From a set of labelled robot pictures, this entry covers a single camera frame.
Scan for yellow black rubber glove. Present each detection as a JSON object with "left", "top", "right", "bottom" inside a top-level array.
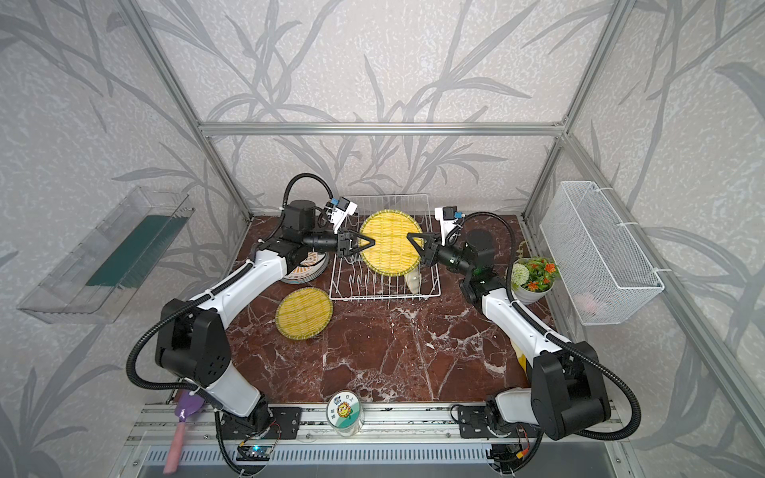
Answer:
[{"left": 512, "top": 343, "right": 527, "bottom": 372}]

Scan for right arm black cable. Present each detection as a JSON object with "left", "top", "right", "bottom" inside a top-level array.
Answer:
[{"left": 450, "top": 211, "right": 643, "bottom": 442}]

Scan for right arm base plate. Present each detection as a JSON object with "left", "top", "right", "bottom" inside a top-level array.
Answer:
[{"left": 449, "top": 404, "right": 538, "bottom": 439}]

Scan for left circuit board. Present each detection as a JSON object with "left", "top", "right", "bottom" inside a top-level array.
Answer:
[{"left": 236, "top": 442, "right": 276, "bottom": 462}]

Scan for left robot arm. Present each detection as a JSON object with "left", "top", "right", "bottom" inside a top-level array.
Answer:
[{"left": 155, "top": 197, "right": 375, "bottom": 417}]

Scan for potted artificial flower plant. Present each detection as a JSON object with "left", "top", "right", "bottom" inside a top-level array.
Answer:
[{"left": 510, "top": 241, "right": 561, "bottom": 305}]

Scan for green sponge mat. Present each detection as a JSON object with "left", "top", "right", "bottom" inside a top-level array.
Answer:
[{"left": 86, "top": 215, "right": 188, "bottom": 289}]

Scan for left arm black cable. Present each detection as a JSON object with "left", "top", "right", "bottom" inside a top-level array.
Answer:
[{"left": 124, "top": 172, "right": 335, "bottom": 390}]

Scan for green woven plate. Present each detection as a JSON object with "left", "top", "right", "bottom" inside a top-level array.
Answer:
[
  {"left": 275, "top": 288, "right": 334, "bottom": 341},
  {"left": 360, "top": 209, "right": 422, "bottom": 277}
]

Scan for aluminium front rail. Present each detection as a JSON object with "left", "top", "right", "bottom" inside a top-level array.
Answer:
[{"left": 124, "top": 401, "right": 623, "bottom": 447}]

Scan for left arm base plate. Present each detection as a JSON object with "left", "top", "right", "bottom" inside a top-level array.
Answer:
[{"left": 220, "top": 406, "right": 302, "bottom": 440}]

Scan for tan woven plate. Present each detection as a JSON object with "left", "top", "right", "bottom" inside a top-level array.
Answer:
[{"left": 404, "top": 269, "right": 422, "bottom": 295}]

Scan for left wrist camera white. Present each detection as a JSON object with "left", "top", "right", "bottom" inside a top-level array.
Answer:
[{"left": 326, "top": 197, "right": 358, "bottom": 234}]

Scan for purple pink brush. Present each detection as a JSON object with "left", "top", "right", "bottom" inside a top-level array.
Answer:
[{"left": 163, "top": 390, "right": 204, "bottom": 475}]

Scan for white mesh wall basket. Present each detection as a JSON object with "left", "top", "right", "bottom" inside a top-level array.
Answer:
[{"left": 540, "top": 181, "right": 665, "bottom": 326}]

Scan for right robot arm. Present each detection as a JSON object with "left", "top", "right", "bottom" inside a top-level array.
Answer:
[{"left": 406, "top": 230, "right": 620, "bottom": 441}]

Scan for clear plastic wall shelf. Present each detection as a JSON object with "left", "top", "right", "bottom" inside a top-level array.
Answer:
[{"left": 18, "top": 186, "right": 194, "bottom": 325}]

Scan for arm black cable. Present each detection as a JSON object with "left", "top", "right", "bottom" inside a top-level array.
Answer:
[
  {"left": 450, "top": 211, "right": 643, "bottom": 442},
  {"left": 124, "top": 172, "right": 335, "bottom": 390}
]

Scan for white wire dish rack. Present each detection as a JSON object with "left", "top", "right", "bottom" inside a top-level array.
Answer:
[{"left": 329, "top": 193, "right": 441, "bottom": 302}]

